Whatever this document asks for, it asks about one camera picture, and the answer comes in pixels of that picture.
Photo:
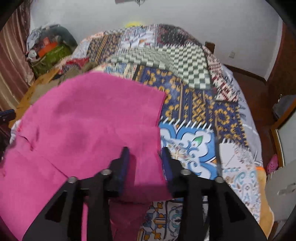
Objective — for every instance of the pink pants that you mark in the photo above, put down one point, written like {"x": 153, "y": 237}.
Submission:
{"x": 77, "y": 129}

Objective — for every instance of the white wall socket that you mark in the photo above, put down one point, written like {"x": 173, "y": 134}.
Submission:
{"x": 232, "y": 55}

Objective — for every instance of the patchwork patterned bed cover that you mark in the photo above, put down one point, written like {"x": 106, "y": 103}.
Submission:
{"x": 202, "y": 98}

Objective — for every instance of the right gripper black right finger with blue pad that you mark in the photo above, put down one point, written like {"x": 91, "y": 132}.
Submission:
{"x": 209, "y": 206}

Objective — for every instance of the orange box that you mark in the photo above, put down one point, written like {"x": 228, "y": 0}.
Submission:
{"x": 47, "y": 48}

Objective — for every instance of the wooden lap desk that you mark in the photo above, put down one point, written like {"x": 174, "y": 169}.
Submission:
{"x": 25, "y": 101}

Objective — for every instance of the striped pink beige curtain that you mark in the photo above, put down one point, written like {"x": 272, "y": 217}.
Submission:
{"x": 16, "y": 74}

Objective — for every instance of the grey neck pillow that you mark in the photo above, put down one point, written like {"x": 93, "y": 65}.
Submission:
{"x": 62, "y": 35}

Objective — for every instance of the olive green folded garment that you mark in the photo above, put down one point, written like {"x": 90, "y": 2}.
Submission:
{"x": 44, "y": 88}

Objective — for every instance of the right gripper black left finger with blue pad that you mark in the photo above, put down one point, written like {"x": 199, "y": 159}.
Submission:
{"x": 61, "y": 218}

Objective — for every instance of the yellow foam tube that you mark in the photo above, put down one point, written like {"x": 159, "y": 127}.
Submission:
{"x": 133, "y": 24}

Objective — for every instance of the red patterned cloth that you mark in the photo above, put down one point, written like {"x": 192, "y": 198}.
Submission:
{"x": 77, "y": 62}

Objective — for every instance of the green storage bag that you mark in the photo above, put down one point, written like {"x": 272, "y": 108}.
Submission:
{"x": 49, "y": 60}

